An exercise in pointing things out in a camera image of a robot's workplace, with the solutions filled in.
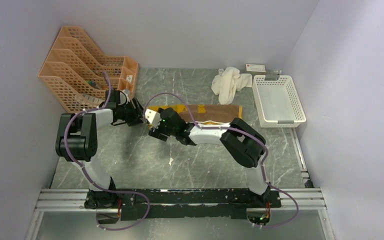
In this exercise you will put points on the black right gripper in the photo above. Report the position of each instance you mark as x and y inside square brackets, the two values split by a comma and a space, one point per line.
[157, 132]

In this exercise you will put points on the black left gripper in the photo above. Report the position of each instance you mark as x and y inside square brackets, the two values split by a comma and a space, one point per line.
[137, 113]

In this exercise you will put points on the yellow brown bear towel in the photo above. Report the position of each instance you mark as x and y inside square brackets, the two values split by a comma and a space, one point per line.
[210, 114]

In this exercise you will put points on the white terry towel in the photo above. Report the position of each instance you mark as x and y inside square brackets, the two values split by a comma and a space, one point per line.
[226, 84]

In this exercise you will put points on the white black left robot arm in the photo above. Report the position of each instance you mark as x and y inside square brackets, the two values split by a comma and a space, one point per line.
[77, 142]

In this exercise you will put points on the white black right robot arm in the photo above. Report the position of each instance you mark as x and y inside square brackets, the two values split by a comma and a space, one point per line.
[246, 146]

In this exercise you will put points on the orange plastic file organizer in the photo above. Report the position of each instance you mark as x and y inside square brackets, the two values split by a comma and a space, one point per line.
[74, 71]

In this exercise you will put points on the white red small box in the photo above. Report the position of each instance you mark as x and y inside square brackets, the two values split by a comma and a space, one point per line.
[255, 68]

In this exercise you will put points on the white perforated plastic basket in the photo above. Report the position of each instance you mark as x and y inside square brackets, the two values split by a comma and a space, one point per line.
[277, 102]

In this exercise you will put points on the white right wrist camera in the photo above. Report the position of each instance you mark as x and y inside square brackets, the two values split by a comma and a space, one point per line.
[152, 117]

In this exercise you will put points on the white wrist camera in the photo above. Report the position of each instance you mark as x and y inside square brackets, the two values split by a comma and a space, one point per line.
[127, 92]
[152, 117]

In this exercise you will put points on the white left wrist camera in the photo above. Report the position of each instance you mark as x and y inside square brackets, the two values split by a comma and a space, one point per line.
[127, 92]

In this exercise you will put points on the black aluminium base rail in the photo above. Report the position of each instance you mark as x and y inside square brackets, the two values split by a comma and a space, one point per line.
[236, 203]

